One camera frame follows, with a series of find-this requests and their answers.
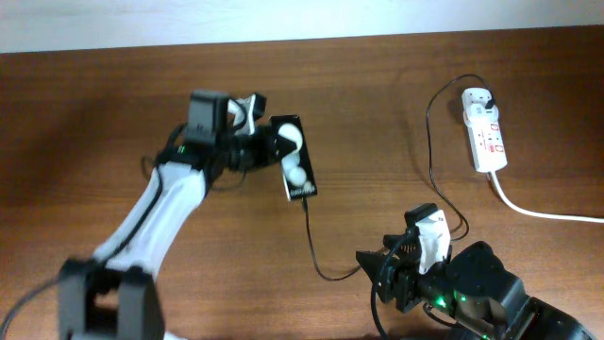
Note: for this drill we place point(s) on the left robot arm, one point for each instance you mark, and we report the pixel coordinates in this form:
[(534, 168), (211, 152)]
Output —
[(113, 295)]

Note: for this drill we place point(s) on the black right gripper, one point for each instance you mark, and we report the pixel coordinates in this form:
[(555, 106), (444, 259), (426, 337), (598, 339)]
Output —
[(403, 269)]

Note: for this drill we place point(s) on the white power strip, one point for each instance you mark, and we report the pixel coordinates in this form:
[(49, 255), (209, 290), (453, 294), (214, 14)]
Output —
[(486, 140)]

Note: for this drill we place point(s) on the black smartphone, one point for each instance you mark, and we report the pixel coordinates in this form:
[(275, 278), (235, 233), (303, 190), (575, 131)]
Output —
[(297, 173)]

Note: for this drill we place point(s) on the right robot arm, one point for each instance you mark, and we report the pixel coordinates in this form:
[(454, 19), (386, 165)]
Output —
[(473, 288)]

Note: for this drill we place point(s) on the white USB charger adapter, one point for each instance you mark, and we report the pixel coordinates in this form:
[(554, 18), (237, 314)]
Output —
[(477, 114)]

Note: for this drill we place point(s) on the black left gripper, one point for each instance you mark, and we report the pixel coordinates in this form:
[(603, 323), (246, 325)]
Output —
[(262, 140)]

